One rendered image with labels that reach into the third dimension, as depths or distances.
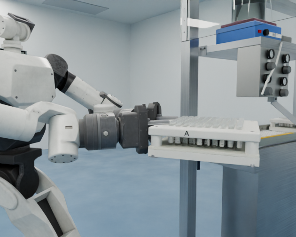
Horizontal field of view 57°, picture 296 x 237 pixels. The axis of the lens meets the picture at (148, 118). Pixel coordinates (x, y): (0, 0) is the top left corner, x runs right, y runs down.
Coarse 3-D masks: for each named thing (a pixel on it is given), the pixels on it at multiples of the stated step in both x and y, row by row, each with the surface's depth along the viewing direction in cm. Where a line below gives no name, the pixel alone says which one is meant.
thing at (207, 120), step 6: (180, 120) 70; (186, 120) 69; (192, 120) 71; (198, 120) 69; (204, 120) 69; (210, 120) 69; (216, 120) 69; (222, 120) 74; (228, 120) 70; (234, 120) 70; (210, 126) 65; (234, 126) 65; (180, 138) 67; (210, 144) 65
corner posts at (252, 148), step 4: (152, 136) 64; (156, 136) 64; (160, 136) 64; (152, 140) 64; (156, 140) 64; (160, 140) 64; (152, 144) 64; (156, 144) 64; (160, 144) 64; (248, 144) 57; (252, 144) 57; (256, 144) 57; (248, 148) 57; (252, 148) 57; (256, 148) 57; (248, 152) 57; (252, 152) 57; (256, 152) 57
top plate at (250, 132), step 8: (248, 120) 79; (152, 128) 64; (160, 128) 63; (168, 128) 62; (176, 128) 62; (184, 128) 62; (192, 128) 62; (200, 128) 62; (208, 128) 62; (216, 128) 62; (248, 128) 62; (256, 128) 62; (176, 136) 62; (184, 136) 61; (192, 136) 61; (200, 136) 60; (208, 136) 59; (216, 136) 59; (224, 136) 58; (232, 136) 58; (240, 136) 57; (248, 136) 56; (256, 136) 56
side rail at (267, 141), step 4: (276, 136) 121; (280, 136) 124; (284, 136) 126; (288, 136) 128; (292, 136) 130; (264, 140) 116; (268, 140) 118; (272, 140) 120; (276, 140) 122; (280, 140) 124; (284, 140) 126; (288, 140) 128; (260, 144) 114; (264, 144) 116; (268, 144) 118
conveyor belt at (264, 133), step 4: (260, 132) 158; (264, 132) 158; (268, 132) 158; (272, 132) 158; (276, 132) 158; (280, 132) 158; (284, 132) 158; (264, 136) 143; (292, 140) 134; (272, 144) 123
